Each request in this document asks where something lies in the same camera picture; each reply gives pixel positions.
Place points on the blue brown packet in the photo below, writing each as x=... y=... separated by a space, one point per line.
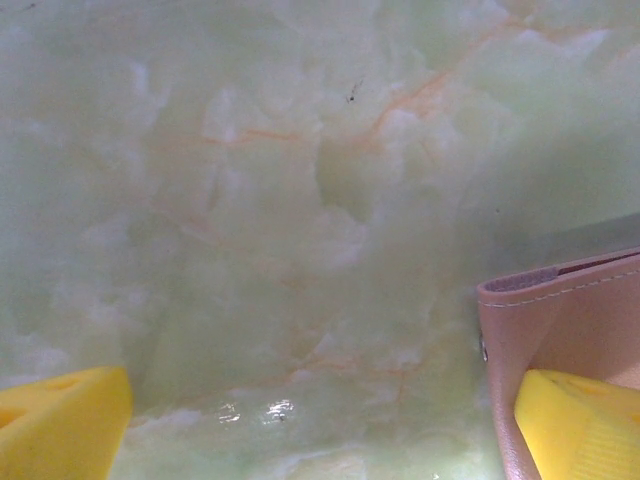
x=575 y=320

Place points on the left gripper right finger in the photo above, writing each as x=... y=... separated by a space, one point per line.
x=585 y=435

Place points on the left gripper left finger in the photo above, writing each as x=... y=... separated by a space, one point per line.
x=60 y=430

